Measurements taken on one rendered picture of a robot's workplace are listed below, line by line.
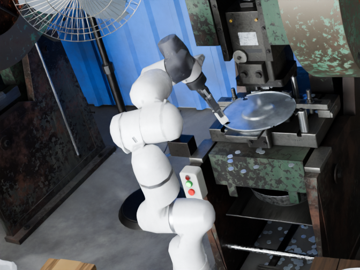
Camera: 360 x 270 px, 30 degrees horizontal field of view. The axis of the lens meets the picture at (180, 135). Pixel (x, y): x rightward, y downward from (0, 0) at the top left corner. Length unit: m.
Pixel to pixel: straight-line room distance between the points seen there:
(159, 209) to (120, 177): 1.91
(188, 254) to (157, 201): 0.24
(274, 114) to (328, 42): 0.58
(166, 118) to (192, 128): 2.31
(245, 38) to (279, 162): 0.47
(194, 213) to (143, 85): 0.42
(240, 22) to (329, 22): 0.56
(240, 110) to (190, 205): 0.66
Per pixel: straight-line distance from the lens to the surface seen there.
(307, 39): 2.04
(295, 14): 2.00
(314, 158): 2.50
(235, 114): 2.59
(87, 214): 3.73
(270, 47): 2.42
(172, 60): 2.26
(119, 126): 1.95
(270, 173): 2.57
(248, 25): 2.46
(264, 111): 2.55
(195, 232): 2.08
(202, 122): 4.23
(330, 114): 2.59
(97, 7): 3.03
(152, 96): 1.96
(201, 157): 2.64
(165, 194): 1.98
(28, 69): 3.73
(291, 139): 2.56
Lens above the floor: 2.01
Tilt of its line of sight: 29 degrees down
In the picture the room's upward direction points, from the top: 16 degrees counter-clockwise
